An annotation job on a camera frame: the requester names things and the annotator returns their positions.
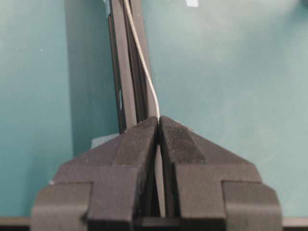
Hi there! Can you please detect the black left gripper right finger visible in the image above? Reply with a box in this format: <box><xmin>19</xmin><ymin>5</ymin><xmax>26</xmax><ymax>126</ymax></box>
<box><xmin>159</xmin><ymin>116</ymin><xmax>282</xmax><ymax>231</ymax></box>

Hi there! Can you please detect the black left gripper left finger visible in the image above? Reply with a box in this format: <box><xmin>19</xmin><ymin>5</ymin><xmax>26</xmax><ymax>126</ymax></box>
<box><xmin>30</xmin><ymin>116</ymin><xmax>158</xmax><ymax>231</ymax></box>

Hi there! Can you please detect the thin white wire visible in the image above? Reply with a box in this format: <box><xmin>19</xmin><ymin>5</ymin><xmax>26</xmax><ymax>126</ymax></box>
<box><xmin>123</xmin><ymin>0</ymin><xmax>160</xmax><ymax>120</ymax></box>

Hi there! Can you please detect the pale tape piece on table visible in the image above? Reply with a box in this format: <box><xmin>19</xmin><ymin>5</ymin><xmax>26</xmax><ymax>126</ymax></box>
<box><xmin>186</xmin><ymin>0</ymin><xmax>199</xmax><ymax>8</ymax></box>

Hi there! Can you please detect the long black aluminium rail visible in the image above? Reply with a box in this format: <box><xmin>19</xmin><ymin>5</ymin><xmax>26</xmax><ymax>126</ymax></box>
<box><xmin>104</xmin><ymin>0</ymin><xmax>156</xmax><ymax>133</ymax></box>

